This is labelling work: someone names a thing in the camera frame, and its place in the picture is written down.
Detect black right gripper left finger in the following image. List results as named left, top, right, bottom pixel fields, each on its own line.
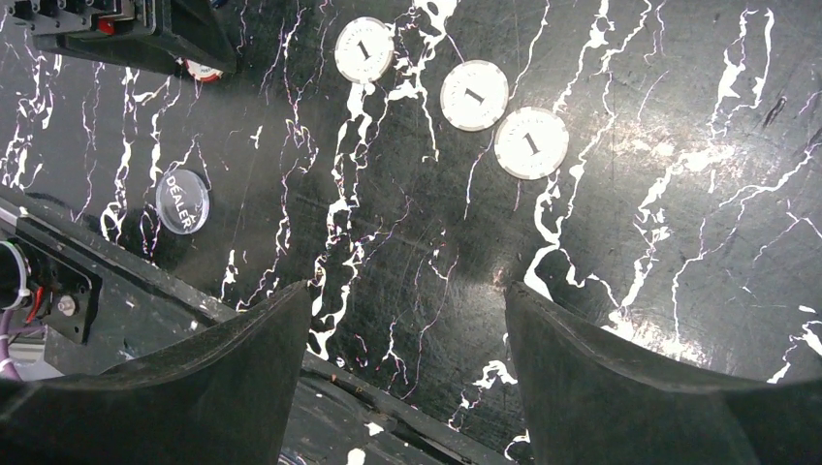
left=1, top=282, right=311, bottom=464

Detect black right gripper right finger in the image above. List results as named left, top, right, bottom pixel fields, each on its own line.
left=505, top=282, right=821, bottom=464

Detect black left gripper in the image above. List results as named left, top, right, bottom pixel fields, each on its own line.
left=1, top=0, right=237, bottom=75

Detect clear dealer button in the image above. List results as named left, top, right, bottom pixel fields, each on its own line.
left=155, top=169, right=210, bottom=235

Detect white one poker chip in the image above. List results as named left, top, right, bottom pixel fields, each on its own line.
left=439, top=60, right=510, bottom=132
left=333, top=16, right=395, bottom=84
left=493, top=107, right=570, bottom=180

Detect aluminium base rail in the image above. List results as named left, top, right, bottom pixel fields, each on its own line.
left=0, top=184, right=515, bottom=465

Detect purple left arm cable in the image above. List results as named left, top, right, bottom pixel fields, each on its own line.
left=0, top=307, right=47, bottom=383

